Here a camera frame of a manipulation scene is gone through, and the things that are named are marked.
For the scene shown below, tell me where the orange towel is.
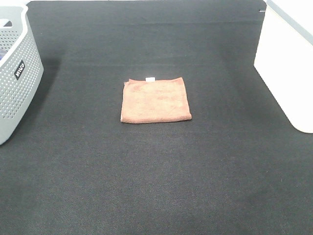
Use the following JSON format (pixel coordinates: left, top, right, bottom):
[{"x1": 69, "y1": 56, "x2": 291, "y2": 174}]
[{"x1": 120, "y1": 77, "x2": 192, "y2": 124}]

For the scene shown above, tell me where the dark grey table mat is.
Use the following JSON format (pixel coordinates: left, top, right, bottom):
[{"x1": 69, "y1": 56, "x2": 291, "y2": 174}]
[{"x1": 0, "y1": 0, "x2": 313, "y2": 235}]

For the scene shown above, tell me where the white plastic bin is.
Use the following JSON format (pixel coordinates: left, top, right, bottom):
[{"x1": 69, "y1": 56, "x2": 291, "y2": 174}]
[{"x1": 254, "y1": 0, "x2": 313, "y2": 133}]

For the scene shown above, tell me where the grey perforated laundry basket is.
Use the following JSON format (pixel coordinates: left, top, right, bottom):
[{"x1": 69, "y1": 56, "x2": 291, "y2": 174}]
[{"x1": 0, "y1": 3, "x2": 44, "y2": 143}]

